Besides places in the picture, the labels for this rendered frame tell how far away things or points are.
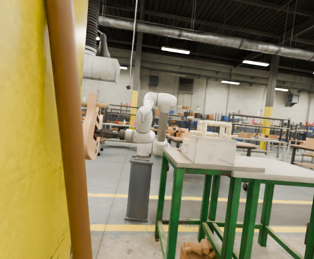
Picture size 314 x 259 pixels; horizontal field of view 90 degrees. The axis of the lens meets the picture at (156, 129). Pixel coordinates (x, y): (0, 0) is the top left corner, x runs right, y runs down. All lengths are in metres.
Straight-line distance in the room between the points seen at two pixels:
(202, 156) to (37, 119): 0.96
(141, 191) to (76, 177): 1.77
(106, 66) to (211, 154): 0.85
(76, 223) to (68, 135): 0.11
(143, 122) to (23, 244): 0.87
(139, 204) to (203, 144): 1.24
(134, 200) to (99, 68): 1.48
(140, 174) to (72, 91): 1.75
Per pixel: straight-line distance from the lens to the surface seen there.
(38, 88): 0.19
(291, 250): 1.99
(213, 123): 1.07
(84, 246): 0.27
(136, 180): 1.92
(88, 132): 1.02
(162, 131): 1.73
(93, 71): 1.08
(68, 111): 0.19
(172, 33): 6.31
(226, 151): 1.13
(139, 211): 2.08
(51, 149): 0.22
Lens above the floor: 1.18
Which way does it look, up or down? 3 degrees down
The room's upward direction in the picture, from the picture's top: 6 degrees clockwise
